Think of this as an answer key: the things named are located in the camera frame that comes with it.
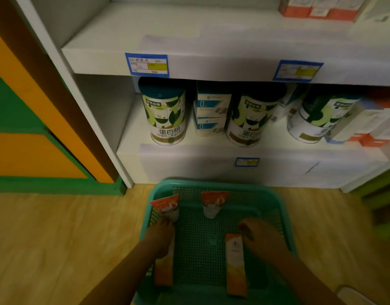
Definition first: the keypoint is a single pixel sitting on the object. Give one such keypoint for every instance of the person's right hand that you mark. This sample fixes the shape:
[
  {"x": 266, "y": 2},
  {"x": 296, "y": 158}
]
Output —
[{"x": 265, "y": 239}]

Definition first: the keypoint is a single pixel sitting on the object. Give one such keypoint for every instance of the person's left hand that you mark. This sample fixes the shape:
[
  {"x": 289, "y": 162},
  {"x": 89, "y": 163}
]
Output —
[{"x": 161, "y": 238}]

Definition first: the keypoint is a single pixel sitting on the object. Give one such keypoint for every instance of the person's right fingers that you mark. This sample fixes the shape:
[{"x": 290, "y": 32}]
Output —
[{"x": 246, "y": 228}]

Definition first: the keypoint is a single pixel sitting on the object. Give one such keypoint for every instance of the person's left fingers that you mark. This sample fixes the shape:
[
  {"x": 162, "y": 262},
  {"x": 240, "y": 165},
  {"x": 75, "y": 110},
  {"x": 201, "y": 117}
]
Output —
[{"x": 168, "y": 222}]

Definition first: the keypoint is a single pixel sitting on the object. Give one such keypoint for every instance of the person's right forearm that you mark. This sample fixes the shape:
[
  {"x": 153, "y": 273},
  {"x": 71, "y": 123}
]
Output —
[{"x": 303, "y": 282}]

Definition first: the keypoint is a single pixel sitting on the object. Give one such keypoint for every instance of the person's left forearm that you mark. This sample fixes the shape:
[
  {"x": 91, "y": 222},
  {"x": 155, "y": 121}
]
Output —
[{"x": 125, "y": 279}]

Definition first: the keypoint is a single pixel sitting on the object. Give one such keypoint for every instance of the orange and white box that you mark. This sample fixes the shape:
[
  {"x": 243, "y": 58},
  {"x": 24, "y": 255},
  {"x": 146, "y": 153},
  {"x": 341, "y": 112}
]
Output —
[
  {"x": 214, "y": 203},
  {"x": 165, "y": 206},
  {"x": 164, "y": 271},
  {"x": 235, "y": 266}
]

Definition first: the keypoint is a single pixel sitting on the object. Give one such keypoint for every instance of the teal plastic basket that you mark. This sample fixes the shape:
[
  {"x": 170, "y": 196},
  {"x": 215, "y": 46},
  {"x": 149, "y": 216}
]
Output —
[{"x": 201, "y": 250}]

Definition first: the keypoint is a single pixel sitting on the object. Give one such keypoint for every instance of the small blue shelf label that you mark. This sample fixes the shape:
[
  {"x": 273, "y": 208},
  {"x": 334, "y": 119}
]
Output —
[{"x": 247, "y": 162}]

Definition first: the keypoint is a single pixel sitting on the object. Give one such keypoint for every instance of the blue and white box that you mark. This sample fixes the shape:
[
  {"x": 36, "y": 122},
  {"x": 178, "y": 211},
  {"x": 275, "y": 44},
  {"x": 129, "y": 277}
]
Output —
[
  {"x": 214, "y": 101},
  {"x": 209, "y": 125}
]

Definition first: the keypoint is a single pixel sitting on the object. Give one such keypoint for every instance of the green and white powder can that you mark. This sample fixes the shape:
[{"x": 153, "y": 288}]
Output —
[
  {"x": 164, "y": 114},
  {"x": 319, "y": 119},
  {"x": 250, "y": 120}
]

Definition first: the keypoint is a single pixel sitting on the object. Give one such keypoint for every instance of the white rounded object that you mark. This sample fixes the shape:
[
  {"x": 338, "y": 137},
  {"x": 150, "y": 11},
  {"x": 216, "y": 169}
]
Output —
[{"x": 355, "y": 297}]

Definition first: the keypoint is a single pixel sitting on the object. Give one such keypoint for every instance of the white and teal box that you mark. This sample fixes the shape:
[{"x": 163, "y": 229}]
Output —
[{"x": 290, "y": 98}]

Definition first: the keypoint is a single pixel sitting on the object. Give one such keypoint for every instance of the white box with blue edge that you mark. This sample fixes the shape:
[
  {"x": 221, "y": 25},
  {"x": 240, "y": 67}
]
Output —
[{"x": 350, "y": 123}]

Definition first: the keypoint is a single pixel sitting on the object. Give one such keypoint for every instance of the green and orange cabinet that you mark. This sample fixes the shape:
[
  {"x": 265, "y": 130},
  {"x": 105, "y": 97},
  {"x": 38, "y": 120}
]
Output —
[{"x": 29, "y": 149}]

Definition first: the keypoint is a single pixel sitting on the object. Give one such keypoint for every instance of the large blue shelf label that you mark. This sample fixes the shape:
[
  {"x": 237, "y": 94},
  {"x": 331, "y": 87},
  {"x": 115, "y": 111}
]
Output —
[
  {"x": 297, "y": 71},
  {"x": 147, "y": 65}
]

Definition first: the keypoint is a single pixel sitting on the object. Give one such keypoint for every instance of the white box with red end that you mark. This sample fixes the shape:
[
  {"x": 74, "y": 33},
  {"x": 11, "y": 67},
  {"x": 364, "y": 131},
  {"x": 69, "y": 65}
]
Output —
[{"x": 381, "y": 130}]

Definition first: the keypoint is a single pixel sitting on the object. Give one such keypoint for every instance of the white shelf unit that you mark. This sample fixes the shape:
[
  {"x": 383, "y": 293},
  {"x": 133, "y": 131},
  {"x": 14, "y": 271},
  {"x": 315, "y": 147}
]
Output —
[{"x": 214, "y": 44}]

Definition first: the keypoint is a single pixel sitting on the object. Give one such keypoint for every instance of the red and white carton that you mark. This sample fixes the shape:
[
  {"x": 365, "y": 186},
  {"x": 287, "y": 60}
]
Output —
[
  {"x": 295, "y": 6},
  {"x": 322, "y": 7},
  {"x": 346, "y": 9}
]

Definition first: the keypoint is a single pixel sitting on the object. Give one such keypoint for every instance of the plain white carton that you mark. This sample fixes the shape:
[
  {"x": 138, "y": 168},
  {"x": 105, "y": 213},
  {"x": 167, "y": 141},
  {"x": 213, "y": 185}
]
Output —
[{"x": 379, "y": 9}]

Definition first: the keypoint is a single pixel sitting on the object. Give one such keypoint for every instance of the green furniture frame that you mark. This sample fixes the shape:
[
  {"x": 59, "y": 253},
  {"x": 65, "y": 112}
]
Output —
[{"x": 382, "y": 200}]

